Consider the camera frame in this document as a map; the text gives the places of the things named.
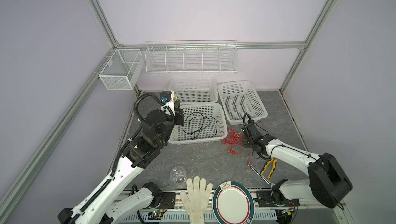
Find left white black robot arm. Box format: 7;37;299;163
58;91;184;224

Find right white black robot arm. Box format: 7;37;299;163
241;113;353;209

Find front white plastic basket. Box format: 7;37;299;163
169;102;228;145

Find white plastic basket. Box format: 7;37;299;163
169;102;228;145
167;77;218;104
217;81;268;126

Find rear white plastic basket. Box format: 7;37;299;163
167;77;218;104

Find right white plastic basket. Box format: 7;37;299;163
217;81;268;126

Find silver combination wrench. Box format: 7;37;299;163
247;162;275;189

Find clear drinking glass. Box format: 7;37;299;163
170;166;187;186

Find white plate green red rim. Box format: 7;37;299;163
212;181;255;224

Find small white mesh box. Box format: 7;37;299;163
99;49;144;91

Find white knit glove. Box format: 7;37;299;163
180;176;213;224

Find green circuit board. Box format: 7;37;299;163
147;211;163;220

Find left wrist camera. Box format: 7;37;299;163
160;91;176;115

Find yellow handled pliers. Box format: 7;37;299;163
260;158;277;179

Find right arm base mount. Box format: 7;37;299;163
253;189;300;208

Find long white wire shelf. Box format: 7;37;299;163
145;40;239;74

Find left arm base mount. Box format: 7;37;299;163
143;192;176;210

